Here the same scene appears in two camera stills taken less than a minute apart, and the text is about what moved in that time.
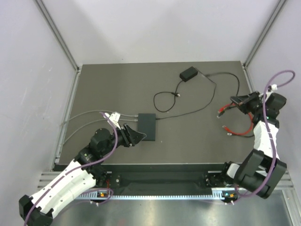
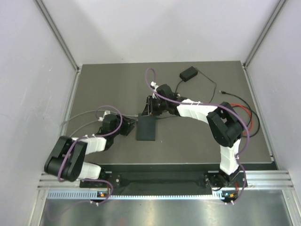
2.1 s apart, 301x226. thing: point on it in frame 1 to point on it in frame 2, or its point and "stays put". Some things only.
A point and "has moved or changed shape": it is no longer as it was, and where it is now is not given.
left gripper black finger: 137,137 to 130,122
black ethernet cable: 225,110 has moved or changed shape
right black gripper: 243,100 to 149,109
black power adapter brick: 188,74 stays put
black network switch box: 146,125 stays put
